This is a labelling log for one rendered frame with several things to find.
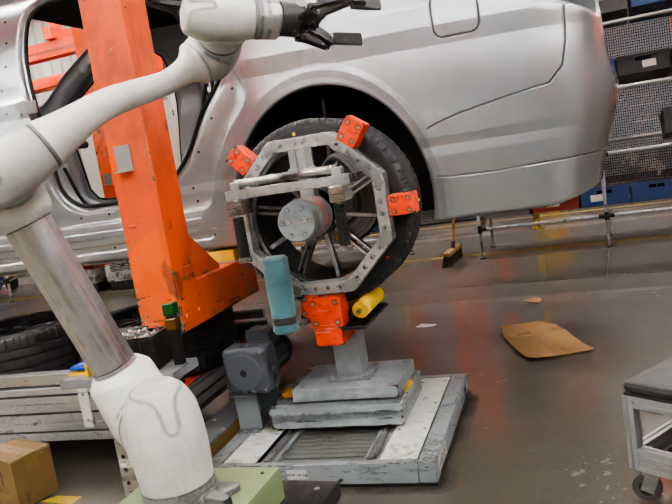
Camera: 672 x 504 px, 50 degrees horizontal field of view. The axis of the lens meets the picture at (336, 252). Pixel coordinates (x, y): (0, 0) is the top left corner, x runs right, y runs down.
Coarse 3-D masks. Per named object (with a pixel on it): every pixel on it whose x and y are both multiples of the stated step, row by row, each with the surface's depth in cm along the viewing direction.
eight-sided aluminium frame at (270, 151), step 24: (288, 144) 244; (312, 144) 242; (336, 144) 242; (264, 168) 250; (360, 168) 239; (384, 192) 238; (384, 216) 239; (384, 240) 240; (360, 264) 244; (312, 288) 251; (336, 288) 248
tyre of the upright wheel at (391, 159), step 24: (312, 120) 250; (336, 120) 250; (264, 144) 256; (360, 144) 246; (384, 144) 248; (384, 168) 245; (408, 168) 257; (408, 216) 246; (408, 240) 251; (384, 264) 251; (360, 288) 255
